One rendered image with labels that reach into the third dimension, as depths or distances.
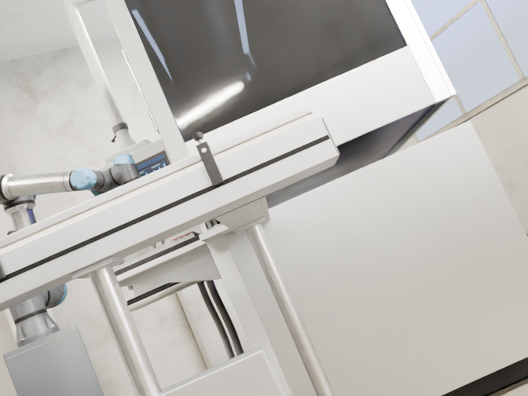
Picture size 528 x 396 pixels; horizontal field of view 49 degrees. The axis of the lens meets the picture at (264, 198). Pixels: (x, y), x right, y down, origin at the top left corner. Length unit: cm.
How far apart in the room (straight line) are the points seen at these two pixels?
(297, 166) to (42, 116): 438
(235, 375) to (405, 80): 129
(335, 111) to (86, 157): 353
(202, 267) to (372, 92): 86
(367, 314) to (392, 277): 15
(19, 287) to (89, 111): 427
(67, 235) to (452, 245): 130
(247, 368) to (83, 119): 441
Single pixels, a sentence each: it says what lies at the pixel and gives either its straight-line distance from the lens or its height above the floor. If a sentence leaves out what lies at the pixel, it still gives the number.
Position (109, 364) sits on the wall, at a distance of 501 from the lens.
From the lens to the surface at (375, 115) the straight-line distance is 207.
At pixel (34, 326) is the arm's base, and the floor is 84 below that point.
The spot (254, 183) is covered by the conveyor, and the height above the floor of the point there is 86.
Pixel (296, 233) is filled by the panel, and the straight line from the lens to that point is 198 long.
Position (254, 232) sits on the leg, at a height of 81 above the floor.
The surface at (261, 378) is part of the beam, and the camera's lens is 120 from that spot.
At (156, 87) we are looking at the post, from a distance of 212.
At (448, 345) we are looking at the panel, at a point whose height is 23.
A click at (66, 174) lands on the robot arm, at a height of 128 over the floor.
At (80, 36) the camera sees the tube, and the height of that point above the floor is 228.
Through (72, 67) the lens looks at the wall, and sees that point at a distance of 564.
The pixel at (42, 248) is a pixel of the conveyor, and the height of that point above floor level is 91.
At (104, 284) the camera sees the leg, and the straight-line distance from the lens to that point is 125.
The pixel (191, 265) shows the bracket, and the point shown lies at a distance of 210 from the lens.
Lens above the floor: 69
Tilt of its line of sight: 7 degrees up
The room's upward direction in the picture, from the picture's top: 24 degrees counter-clockwise
